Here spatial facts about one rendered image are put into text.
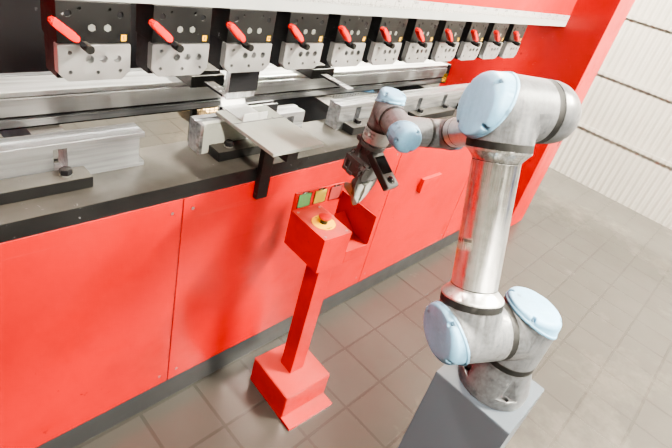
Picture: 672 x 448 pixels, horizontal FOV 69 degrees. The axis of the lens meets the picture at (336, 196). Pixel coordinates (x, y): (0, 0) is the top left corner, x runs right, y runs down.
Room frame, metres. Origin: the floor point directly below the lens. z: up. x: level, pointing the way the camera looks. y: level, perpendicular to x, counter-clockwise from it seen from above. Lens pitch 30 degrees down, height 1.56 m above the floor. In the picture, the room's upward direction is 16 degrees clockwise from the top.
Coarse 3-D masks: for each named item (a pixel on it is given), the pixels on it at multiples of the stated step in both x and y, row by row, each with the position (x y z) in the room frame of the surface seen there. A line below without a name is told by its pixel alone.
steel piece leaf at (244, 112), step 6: (228, 108) 1.30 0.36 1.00; (234, 108) 1.31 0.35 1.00; (240, 108) 1.32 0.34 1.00; (246, 108) 1.33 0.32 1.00; (252, 108) 1.34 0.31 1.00; (234, 114) 1.27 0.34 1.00; (240, 114) 1.28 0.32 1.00; (246, 114) 1.24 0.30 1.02; (252, 114) 1.26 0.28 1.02; (258, 114) 1.28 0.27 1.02; (264, 114) 1.30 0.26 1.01; (246, 120) 1.25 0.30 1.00
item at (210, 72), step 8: (208, 64) 1.52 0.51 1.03; (208, 72) 1.46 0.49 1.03; (216, 72) 1.49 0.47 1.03; (184, 80) 1.43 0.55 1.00; (192, 80) 1.41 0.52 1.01; (200, 80) 1.43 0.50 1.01; (208, 80) 1.46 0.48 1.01; (216, 80) 1.48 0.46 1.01; (216, 88) 1.41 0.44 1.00; (224, 96) 1.37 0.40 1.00
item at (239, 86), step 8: (240, 72) 1.32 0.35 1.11; (248, 72) 1.34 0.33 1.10; (256, 72) 1.37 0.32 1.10; (232, 80) 1.30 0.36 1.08; (240, 80) 1.32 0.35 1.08; (248, 80) 1.35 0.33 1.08; (256, 80) 1.37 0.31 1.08; (224, 88) 1.31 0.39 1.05; (232, 88) 1.31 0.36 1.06; (240, 88) 1.33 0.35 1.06; (248, 88) 1.35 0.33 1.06; (256, 88) 1.37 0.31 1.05; (232, 96) 1.32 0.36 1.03; (240, 96) 1.34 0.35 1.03; (248, 96) 1.36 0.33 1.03
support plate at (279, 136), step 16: (224, 112) 1.27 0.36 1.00; (272, 112) 1.36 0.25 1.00; (240, 128) 1.19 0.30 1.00; (256, 128) 1.22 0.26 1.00; (272, 128) 1.25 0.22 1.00; (288, 128) 1.28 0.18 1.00; (256, 144) 1.14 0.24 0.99; (272, 144) 1.15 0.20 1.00; (288, 144) 1.18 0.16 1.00; (304, 144) 1.20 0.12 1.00; (320, 144) 1.23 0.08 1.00
